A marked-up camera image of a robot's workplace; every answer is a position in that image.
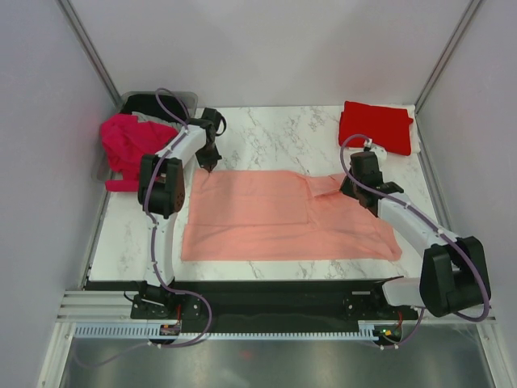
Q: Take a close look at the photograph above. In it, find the grey plastic bin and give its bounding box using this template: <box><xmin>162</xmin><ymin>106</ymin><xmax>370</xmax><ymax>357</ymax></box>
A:
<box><xmin>91</xmin><ymin>89</ymin><xmax>198</xmax><ymax>183</ymax></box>

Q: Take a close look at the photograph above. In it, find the salmon pink t shirt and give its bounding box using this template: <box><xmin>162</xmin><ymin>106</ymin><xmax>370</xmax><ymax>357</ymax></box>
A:
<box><xmin>182</xmin><ymin>169</ymin><xmax>401</xmax><ymax>262</ymax></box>

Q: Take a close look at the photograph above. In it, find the magenta t shirt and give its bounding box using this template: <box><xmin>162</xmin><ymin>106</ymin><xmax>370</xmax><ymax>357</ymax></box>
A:
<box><xmin>100</xmin><ymin>114</ymin><xmax>179</xmax><ymax>192</ymax></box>

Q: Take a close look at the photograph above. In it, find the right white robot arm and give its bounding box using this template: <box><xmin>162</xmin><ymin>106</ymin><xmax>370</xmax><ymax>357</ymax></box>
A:
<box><xmin>341</xmin><ymin>150</ymin><xmax>491</xmax><ymax>323</ymax></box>

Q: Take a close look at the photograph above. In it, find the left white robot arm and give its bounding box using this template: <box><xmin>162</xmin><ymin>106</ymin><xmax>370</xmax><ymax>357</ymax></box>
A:
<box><xmin>134</xmin><ymin>108</ymin><xmax>227</xmax><ymax>318</ymax></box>

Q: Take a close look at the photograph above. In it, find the folded red t shirt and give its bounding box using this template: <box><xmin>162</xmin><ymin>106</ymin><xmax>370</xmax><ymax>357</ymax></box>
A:
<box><xmin>338</xmin><ymin>101</ymin><xmax>414</xmax><ymax>156</ymax></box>

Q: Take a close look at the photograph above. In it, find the folded white t shirt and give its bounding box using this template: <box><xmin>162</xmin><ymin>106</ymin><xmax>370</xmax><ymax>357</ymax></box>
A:
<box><xmin>380</xmin><ymin>104</ymin><xmax>421</xmax><ymax>154</ymax></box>

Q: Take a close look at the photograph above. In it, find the grey t shirt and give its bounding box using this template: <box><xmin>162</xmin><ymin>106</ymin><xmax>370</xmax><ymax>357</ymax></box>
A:
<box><xmin>132</xmin><ymin>112</ymin><xmax>183</xmax><ymax>132</ymax></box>

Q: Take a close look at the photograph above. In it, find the black t shirt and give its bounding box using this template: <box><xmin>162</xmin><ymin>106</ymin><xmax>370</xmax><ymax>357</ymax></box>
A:
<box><xmin>120</xmin><ymin>93</ymin><xmax>187</xmax><ymax>122</ymax></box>

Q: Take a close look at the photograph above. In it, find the left aluminium frame post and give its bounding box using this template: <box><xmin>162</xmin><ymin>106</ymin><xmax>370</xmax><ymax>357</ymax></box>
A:
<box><xmin>56</xmin><ymin>0</ymin><xmax>123</xmax><ymax>111</ymax></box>

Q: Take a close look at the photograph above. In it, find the aluminium frame post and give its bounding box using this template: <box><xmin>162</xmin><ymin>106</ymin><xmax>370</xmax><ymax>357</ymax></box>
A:
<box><xmin>56</xmin><ymin>0</ymin><xmax>123</xmax><ymax>111</ymax></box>
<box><xmin>414</xmin><ymin>0</ymin><xmax>485</xmax><ymax>115</ymax></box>

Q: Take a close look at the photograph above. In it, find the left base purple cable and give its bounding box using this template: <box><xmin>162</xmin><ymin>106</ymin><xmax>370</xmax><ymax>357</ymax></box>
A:
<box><xmin>74</xmin><ymin>293</ymin><xmax>215</xmax><ymax>368</ymax></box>

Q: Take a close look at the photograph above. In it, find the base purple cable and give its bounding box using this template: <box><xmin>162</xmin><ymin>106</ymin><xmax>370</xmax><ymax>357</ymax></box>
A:
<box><xmin>74</xmin><ymin>293</ymin><xmax>215</xmax><ymax>368</ymax></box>
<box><xmin>373</xmin><ymin>306</ymin><xmax>425</xmax><ymax>352</ymax></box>

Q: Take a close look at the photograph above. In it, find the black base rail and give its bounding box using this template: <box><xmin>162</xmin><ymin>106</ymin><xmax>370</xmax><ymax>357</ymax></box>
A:
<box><xmin>131</xmin><ymin>280</ymin><xmax>418</xmax><ymax>332</ymax></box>

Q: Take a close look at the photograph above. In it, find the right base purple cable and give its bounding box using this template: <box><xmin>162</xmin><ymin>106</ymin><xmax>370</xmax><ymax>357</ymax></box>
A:
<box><xmin>373</xmin><ymin>306</ymin><xmax>425</xmax><ymax>352</ymax></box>

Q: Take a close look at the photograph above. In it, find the white slotted cable duct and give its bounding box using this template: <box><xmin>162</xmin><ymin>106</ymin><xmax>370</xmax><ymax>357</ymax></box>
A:
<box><xmin>72</xmin><ymin>318</ymin><xmax>405</xmax><ymax>341</ymax></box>

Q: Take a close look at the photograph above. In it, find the right aluminium frame post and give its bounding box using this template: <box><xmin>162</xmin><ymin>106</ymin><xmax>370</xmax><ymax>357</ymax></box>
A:
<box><xmin>414</xmin><ymin>0</ymin><xmax>485</xmax><ymax>115</ymax></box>

